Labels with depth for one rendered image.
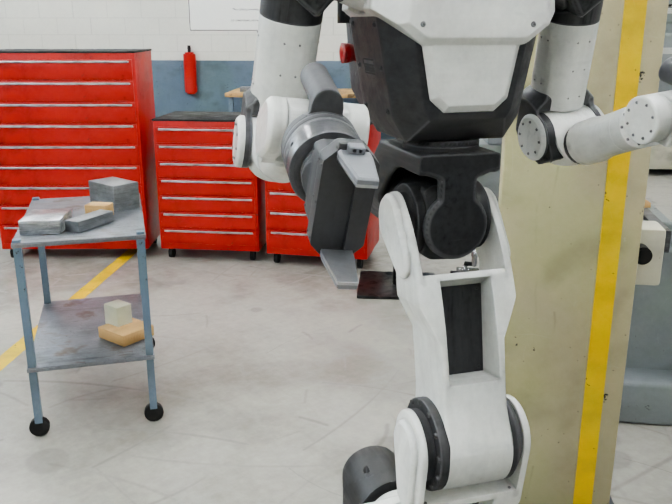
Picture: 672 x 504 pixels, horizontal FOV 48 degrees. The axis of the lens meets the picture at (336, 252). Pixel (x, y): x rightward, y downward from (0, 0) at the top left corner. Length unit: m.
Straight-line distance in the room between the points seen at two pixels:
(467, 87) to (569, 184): 1.29
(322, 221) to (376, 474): 0.95
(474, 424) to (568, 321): 1.34
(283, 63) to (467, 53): 0.26
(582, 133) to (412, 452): 0.56
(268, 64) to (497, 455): 0.66
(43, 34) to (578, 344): 8.87
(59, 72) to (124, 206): 2.18
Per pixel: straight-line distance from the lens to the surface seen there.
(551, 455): 2.69
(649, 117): 1.11
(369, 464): 1.65
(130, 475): 3.09
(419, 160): 1.11
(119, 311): 3.46
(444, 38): 1.07
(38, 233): 3.24
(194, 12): 9.85
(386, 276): 5.09
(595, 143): 1.25
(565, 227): 2.39
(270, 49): 1.11
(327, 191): 0.73
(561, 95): 1.31
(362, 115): 0.90
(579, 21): 1.28
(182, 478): 3.03
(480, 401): 1.18
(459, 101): 1.09
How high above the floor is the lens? 1.63
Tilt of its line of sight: 17 degrees down
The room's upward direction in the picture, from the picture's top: straight up
